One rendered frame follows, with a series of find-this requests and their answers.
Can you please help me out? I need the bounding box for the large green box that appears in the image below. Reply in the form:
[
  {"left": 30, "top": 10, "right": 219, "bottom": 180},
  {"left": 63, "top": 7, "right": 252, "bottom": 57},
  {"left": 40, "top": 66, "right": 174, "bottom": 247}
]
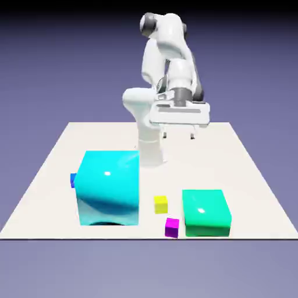
[{"left": 182, "top": 189, "right": 232, "bottom": 237}]

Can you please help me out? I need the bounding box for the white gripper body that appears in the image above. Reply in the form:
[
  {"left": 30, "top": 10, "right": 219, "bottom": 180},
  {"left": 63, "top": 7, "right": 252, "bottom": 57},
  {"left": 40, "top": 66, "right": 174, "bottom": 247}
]
[{"left": 148, "top": 101, "right": 211, "bottom": 129}]

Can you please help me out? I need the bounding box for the large cyan box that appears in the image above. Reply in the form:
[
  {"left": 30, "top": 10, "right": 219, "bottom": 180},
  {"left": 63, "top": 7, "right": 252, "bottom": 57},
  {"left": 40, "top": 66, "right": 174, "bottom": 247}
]
[{"left": 74, "top": 150, "right": 140, "bottom": 226}]

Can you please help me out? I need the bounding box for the small yellow cube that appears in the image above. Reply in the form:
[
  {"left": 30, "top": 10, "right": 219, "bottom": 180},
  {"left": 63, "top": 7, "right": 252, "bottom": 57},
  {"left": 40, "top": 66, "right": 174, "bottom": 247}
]
[{"left": 153, "top": 196, "right": 169, "bottom": 214}]

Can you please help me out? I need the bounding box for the small magenta cube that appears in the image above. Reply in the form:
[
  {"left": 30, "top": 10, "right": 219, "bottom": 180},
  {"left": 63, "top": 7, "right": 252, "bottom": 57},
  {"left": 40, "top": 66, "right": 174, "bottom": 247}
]
[{"left": 165, "top": 218, "right": 180, "bottom": 239}]

